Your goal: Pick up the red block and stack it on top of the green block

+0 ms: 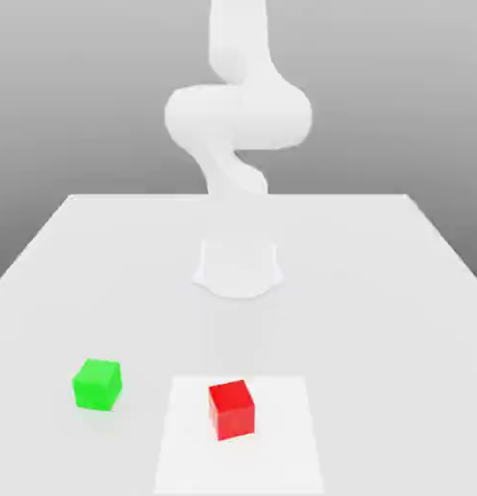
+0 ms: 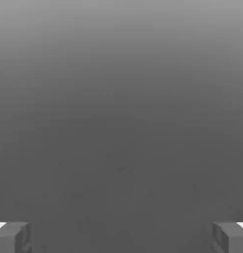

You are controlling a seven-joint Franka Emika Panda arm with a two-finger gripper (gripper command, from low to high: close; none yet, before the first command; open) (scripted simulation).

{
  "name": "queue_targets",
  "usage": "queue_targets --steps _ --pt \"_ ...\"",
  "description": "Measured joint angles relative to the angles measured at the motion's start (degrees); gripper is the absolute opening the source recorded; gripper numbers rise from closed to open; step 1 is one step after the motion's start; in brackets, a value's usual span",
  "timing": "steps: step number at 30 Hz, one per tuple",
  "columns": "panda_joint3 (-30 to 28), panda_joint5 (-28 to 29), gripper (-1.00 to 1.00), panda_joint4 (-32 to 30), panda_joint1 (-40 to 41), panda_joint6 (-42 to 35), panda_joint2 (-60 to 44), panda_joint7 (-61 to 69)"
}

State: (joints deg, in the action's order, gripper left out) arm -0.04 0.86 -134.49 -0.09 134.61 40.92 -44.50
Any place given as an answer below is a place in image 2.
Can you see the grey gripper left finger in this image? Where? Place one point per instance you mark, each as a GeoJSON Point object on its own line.
{"type": "Point", "coordinates": [10, 237]}

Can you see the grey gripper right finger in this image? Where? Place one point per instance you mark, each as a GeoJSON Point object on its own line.
{"type": "Point", "coordinates": [232, 237]}

